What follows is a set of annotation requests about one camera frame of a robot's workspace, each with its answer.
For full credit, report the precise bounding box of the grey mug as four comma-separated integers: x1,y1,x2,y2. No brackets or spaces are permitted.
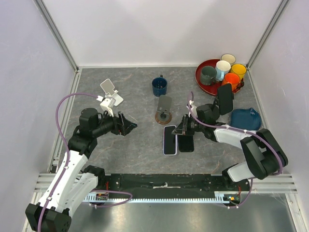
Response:
200,66,217,86

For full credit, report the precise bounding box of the cream mug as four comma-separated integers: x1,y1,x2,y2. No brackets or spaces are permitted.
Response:
221,54,236,65

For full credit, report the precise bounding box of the red round tray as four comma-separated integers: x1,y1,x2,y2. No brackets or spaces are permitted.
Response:
195,59,244,96

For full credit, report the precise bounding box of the slotted cable duct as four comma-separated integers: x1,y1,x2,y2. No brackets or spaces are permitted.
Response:
82,192,240,204

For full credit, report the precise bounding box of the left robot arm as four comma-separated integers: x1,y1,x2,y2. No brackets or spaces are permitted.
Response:
25,108,137,232

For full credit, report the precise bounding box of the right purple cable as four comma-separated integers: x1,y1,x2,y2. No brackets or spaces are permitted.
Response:
188,91,283,210

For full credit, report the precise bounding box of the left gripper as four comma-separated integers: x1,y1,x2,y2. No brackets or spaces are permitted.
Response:
92,108,137,137

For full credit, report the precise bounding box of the black round base stand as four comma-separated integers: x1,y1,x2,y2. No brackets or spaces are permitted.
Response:
205,96,220,117

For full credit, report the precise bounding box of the round wooden base stand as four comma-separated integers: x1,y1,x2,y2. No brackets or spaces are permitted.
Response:
155,95,172,125

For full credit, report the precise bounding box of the purple cable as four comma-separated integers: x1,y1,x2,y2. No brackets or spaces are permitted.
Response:
36,92,133,232
188,91,283,210

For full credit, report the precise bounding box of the light blue mug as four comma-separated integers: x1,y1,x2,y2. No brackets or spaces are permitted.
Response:
215,60,231,82

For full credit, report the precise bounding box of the white folding phone stand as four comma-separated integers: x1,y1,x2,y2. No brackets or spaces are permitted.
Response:
100,78,124,106

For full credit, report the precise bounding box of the blue leaf-shaped dish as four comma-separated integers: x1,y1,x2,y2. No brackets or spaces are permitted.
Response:
229,108,262,131

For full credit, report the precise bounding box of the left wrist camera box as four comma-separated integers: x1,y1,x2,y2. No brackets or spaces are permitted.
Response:
96,96,116,117

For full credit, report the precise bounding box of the yellow mug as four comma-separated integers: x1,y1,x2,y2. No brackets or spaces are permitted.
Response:
230,64,247,80

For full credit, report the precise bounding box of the dark blue mug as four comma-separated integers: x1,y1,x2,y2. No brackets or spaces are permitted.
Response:
152,75,168,97

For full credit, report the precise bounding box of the phone with lilac case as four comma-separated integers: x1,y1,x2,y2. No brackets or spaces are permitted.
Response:
163,125,178,156

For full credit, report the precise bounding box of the orange mug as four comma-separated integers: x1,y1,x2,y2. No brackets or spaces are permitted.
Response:
222,73,244,91

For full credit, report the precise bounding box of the black base bar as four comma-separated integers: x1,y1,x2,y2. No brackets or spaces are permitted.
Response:
96,174,249,199

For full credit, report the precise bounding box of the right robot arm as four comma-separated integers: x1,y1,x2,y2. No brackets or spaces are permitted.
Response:
172,101,288,190

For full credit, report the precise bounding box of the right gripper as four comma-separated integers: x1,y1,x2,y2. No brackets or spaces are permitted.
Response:
172,114,205,136

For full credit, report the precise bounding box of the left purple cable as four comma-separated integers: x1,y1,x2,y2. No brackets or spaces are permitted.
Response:
36,92,133,232

